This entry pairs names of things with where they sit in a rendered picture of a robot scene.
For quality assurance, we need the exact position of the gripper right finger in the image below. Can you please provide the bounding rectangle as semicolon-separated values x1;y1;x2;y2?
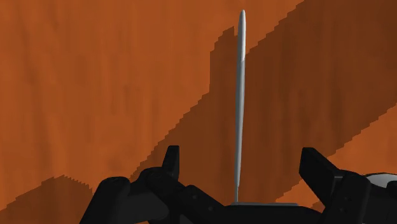
298;147;397;224

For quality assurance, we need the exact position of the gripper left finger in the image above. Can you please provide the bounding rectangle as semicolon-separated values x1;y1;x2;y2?
79;144;225;224

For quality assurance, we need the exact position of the long thin silver utensil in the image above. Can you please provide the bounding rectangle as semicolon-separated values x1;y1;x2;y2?
233;9;247;204

